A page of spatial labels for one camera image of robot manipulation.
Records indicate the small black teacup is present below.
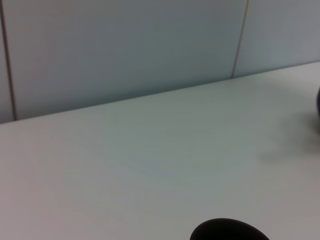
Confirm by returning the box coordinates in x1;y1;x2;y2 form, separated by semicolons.
189;217;271;240

